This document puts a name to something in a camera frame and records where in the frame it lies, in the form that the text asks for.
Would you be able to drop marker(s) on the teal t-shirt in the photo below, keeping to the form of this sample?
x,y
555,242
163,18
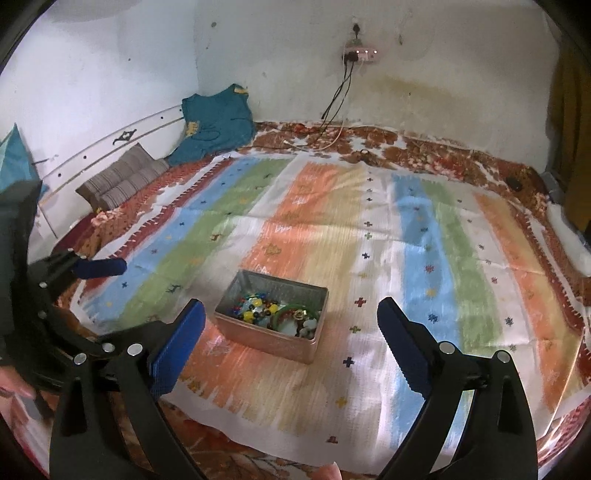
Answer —
x,y
214,124

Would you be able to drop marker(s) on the mustard brown hanging garment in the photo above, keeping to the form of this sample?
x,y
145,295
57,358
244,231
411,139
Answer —
x,y
569,120

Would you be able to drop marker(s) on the striped colourful cloth mat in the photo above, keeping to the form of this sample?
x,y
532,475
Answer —
x,y
458,259

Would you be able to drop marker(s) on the white wall power strip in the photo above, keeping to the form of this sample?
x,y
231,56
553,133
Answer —
x,y
357,52

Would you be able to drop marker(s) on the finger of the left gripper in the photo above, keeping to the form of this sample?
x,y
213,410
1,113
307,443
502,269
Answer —
x,y
104,268

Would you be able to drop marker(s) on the green jade bangle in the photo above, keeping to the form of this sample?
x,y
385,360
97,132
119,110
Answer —
x,y
298,313

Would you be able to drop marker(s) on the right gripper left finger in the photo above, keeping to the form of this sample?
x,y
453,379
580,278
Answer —
x,y
86,441

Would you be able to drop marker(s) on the right hand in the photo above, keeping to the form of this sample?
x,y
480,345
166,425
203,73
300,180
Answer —
x,y
330,471

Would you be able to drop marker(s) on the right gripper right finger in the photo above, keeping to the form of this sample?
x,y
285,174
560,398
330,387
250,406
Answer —
x,y
498,440

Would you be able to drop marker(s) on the striped grey brown pillow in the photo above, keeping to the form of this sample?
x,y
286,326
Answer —
x,y
133,171

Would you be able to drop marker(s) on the silver metal tin box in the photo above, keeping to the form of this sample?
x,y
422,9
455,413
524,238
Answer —
x,y
243,315

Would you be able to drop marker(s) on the left hand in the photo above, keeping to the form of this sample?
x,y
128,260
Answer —
x,y
35,404

